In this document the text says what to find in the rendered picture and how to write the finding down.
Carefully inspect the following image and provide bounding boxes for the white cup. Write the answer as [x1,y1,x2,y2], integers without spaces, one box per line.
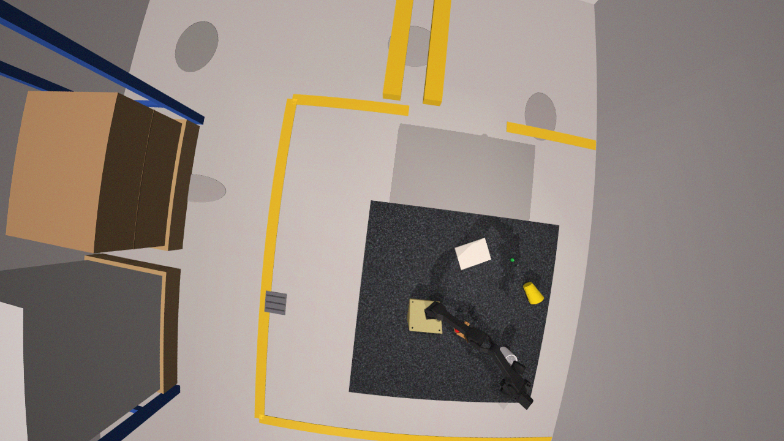
[500,347,518,366]

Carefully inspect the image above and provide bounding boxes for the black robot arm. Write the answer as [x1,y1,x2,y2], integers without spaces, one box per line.
[424,301,533,410]

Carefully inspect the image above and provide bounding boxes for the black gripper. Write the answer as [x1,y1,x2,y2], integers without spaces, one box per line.
[500,361,526,399]

